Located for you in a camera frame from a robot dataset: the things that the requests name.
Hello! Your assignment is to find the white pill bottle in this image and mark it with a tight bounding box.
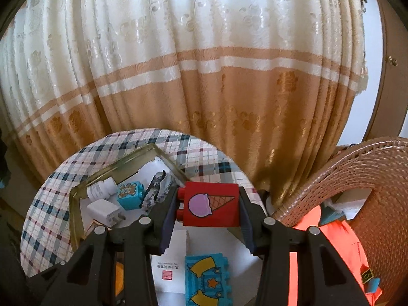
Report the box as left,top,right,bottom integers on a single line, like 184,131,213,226
87,178,119,202

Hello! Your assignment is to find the plaid tablecloth round table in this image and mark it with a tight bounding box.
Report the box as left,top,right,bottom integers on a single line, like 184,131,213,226
20,128,265,278

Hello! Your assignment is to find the brown wooden door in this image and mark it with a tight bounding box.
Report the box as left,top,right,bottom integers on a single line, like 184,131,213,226
363,0,408,141

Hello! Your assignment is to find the orange toy block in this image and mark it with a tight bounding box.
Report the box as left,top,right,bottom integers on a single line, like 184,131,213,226
114,261,125,297

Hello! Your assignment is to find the white charger plug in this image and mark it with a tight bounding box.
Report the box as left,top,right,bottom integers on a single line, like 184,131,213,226
87,199,126,228

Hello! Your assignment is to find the small teal toy block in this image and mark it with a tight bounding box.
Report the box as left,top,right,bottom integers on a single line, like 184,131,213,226
116,181,147,211

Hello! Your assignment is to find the orange cloth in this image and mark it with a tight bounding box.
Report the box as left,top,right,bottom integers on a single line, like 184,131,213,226
287,206,383,306

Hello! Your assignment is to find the cream and tan floral curtain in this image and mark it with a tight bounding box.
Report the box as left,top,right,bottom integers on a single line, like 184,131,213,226
0,0,368,201

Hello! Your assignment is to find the white card box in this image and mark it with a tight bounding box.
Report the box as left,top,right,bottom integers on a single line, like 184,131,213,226
151,229,192,294

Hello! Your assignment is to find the red toy block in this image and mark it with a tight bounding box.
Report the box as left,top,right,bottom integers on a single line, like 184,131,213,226
177,182,240,228

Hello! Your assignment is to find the grey rock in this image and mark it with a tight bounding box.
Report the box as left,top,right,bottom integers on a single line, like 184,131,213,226
140,170,177,212

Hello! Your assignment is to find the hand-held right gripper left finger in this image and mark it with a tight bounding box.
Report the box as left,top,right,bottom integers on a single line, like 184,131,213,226
24,185,179,306

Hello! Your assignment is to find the blue fabric tag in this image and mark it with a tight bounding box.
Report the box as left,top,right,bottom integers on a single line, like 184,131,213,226
360,268,381,294

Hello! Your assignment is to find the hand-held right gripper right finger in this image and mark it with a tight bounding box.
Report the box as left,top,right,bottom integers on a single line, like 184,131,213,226
237,186,367,306

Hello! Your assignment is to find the wicker chair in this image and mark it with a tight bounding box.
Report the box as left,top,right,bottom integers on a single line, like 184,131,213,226
271,136,408,306

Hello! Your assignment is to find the large blue printed toy block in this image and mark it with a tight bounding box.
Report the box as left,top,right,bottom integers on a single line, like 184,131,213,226
184,253,235,306

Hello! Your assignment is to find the dark cloth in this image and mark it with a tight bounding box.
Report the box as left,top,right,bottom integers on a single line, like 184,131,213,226
0,137,13,188

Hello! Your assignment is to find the teal plastic item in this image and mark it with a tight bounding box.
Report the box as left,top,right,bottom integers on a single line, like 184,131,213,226
320,202,345,225

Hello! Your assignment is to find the white paper liner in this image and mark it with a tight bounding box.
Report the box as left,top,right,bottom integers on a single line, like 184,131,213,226
80,156,265,306

